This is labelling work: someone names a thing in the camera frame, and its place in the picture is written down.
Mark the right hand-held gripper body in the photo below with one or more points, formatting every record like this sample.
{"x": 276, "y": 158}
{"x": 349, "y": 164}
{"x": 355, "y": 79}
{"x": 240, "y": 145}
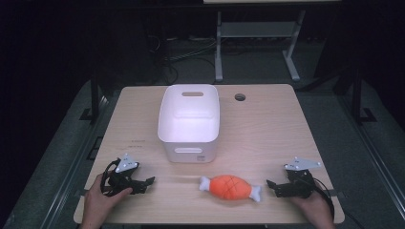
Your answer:
{"x": 299, "y": 181}

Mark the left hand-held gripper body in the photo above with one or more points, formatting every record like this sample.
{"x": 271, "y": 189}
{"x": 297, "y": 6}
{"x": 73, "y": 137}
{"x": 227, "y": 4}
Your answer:
{"x": 120, "y": 179}

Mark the orange plush meat toy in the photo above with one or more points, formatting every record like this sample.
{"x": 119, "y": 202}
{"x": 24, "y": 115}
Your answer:
{"x": 228, "y": 187}

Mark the white plastic storage bin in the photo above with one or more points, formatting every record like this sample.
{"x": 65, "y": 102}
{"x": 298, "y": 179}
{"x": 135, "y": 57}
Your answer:
{"x": 188, "y": 127}

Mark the person's right hand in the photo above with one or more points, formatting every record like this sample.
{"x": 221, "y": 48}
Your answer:
{"x": 316, "y": 213}

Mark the person's left hand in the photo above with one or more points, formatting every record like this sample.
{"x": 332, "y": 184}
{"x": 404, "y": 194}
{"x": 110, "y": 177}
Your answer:
{"x": 95, "y": 206}

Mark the black metal stand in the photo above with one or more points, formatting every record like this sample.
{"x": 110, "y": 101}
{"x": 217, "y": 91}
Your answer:
{"x": 94, "y": 101}
{"x": 358, "y": 101}

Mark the metal floor rail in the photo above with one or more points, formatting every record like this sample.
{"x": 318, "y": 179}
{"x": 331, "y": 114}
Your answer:
{"x": 375, "y": 159}
{"x": 76, "y": 159}

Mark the white metal table frame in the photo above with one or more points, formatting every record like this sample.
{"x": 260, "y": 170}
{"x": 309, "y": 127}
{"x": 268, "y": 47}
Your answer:
{"x": 254, "y": 30}

